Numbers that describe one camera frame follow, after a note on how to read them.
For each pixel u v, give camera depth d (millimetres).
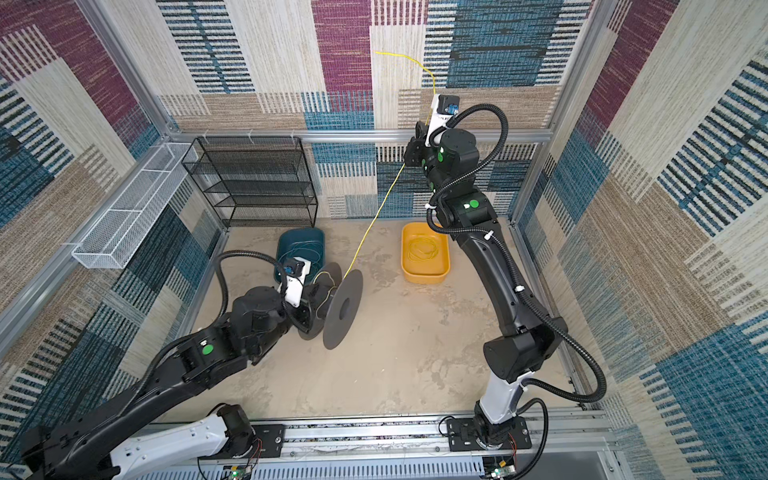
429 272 1012
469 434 729
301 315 585
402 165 1055
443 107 518
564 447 729
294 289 558
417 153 587
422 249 1055
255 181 1110
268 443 733
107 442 408
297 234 1093
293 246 1119
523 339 425
